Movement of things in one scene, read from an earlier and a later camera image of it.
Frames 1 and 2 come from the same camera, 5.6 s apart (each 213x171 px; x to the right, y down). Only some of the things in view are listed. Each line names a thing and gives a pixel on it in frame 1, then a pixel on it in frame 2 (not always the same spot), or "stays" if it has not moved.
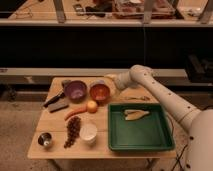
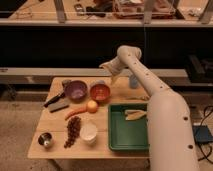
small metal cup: (45, 139) stays
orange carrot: (74, 111) stays
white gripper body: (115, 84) -> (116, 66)
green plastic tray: (152, 131) stays
